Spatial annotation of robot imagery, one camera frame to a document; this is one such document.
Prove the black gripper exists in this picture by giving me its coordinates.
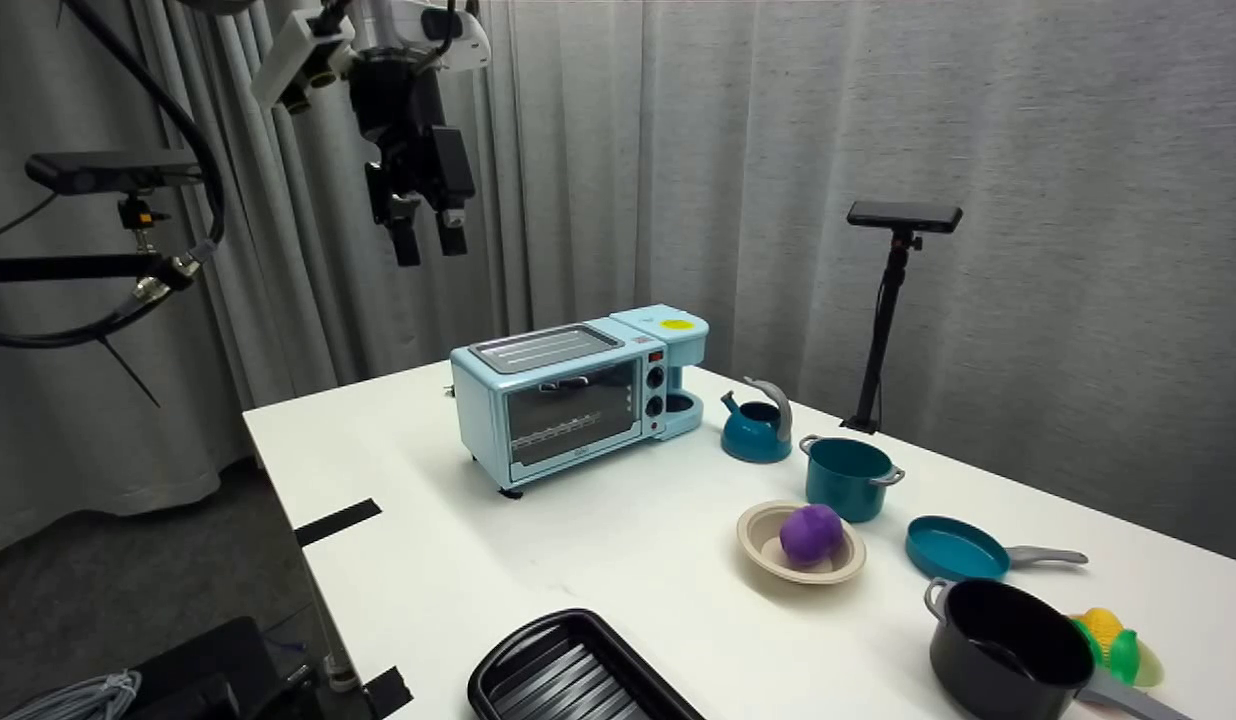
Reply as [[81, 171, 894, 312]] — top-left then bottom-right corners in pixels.
[[347, 52, 474, 269]]

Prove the purple toy eggplant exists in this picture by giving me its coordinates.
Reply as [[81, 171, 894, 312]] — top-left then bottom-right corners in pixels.
[[774, 504, 849, 568]]

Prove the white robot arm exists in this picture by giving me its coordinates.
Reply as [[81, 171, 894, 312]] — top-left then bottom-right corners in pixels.
[[252, 0, 491, 269]]

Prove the beige bowl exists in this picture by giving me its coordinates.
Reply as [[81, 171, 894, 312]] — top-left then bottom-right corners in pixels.
[[736, 504, 867, 590]]

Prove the light blue toaster oven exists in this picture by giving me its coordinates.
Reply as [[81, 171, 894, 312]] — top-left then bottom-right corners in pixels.
[[448, 304, 709, 497]]

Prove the teal toy kettle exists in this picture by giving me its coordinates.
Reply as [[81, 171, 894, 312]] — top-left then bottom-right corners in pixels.
[[721, 375, 792, 466]]

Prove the black baking tray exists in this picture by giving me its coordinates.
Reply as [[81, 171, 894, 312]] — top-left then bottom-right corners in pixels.
[[468, 610, 704, 720]]

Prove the teal toy pot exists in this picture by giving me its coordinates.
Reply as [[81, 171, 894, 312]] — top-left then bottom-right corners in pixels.
[[801, 438, 905, 525]]

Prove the teal toy frying pan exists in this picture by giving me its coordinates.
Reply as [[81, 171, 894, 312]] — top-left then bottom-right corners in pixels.
[[905, 517, 1087, 579]]

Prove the black saucepan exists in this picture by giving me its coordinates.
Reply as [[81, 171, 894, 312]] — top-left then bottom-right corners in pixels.
[[923, 579, 1188, 720]]

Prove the yellow green toy vegetable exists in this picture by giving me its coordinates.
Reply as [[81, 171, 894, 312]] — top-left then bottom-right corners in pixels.
[[1075, 610, 1163, 687]]

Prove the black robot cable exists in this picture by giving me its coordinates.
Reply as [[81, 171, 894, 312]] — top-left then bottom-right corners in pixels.
[[0, 0, 233, 352]]

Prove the left camera on mount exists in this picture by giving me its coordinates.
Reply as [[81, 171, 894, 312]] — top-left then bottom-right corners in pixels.
[[0, 154, 209, 289]]

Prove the right camera on stand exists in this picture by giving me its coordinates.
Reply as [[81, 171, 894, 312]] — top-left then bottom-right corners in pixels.
[[849, 201, 964, 433]]

